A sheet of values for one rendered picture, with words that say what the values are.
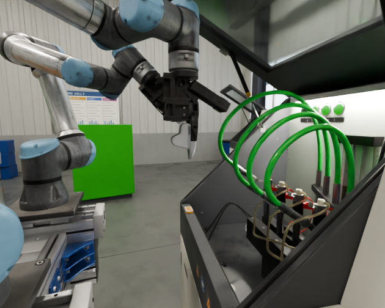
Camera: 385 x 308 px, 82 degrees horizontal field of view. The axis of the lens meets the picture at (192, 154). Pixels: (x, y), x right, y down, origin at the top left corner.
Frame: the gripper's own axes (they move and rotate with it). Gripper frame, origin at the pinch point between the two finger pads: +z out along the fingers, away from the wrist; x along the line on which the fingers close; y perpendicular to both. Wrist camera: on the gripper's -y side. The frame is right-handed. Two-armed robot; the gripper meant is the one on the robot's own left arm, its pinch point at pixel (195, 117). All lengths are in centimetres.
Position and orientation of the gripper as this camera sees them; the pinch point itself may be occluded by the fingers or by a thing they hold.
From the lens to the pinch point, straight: 73.1
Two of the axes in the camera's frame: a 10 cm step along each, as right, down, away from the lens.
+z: 6.9, 7.2, -0.8
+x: -0.2, -0.8, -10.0
